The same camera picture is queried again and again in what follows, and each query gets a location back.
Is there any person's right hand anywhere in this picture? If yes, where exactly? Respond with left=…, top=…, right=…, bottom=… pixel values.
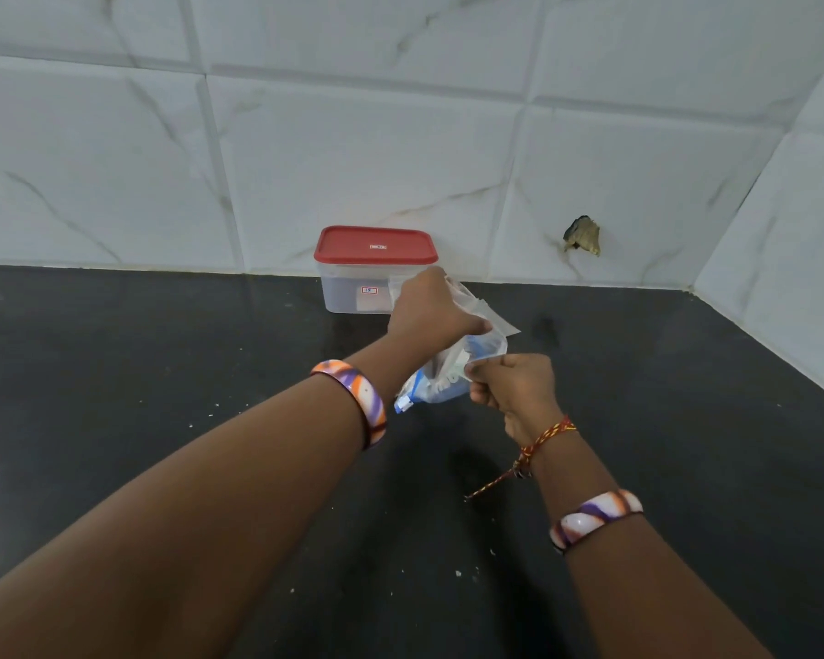
left=463, top=353, right=564, bottom=447

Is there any person's left forearm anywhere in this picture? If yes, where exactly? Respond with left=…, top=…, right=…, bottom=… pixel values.
left=0, top=335, right=413, bottom=659

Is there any person's left hand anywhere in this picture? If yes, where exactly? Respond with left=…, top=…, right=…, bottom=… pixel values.
left=386, top=266, right=493, bottom=368

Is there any large clear blue-zip bag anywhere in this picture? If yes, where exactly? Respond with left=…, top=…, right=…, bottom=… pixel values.
left=393, top=332, right=509, bottom=414

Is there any person's right forearm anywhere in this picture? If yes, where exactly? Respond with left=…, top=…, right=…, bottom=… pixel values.
left=528, top=438, right=774, bottom=659

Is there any red yellow thread bracelet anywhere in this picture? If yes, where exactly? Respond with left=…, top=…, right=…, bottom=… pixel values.
left=463, top=416, right=578, bottom=502

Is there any orange purple white bangle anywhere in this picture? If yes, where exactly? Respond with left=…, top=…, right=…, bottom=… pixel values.
left=548, top=489, right=645, bottom=556
left=309, top=359, right=389, bottom=449

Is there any red-lidded clear plastic container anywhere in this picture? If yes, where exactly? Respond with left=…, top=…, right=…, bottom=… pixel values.
left=318, top=261, right=435, bottom=315

